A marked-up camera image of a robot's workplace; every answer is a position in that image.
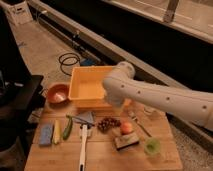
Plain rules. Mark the yellow plastic bin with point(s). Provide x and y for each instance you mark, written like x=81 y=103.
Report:
x=86 y=90

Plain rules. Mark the green cucumber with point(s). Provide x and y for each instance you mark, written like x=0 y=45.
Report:
x=68 y=128

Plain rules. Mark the white box with label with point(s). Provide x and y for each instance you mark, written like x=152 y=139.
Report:
x=19 y=13

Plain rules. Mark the green plastic cup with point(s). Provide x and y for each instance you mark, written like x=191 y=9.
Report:
x=152 y=146

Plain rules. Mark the white paper cup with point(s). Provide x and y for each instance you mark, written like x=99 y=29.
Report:
x=149 y=111

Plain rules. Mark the silver fork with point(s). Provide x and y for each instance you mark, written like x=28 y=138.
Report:
x=135 y=119

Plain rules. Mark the bunch of dark grapes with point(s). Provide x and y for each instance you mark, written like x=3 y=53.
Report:
x=108 y=123

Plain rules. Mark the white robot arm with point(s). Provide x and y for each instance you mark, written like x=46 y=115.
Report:
x=193 y=106

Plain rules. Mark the blue sponge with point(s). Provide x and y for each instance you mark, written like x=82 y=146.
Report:
x=46 y=132

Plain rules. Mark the red bowl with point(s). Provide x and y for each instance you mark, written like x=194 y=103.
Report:
x=57 y=93

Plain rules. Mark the yellow corn cob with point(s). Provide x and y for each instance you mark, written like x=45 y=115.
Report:
x=57 y=132

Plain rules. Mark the orange peach fruit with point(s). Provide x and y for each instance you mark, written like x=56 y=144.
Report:
x=126 y=128

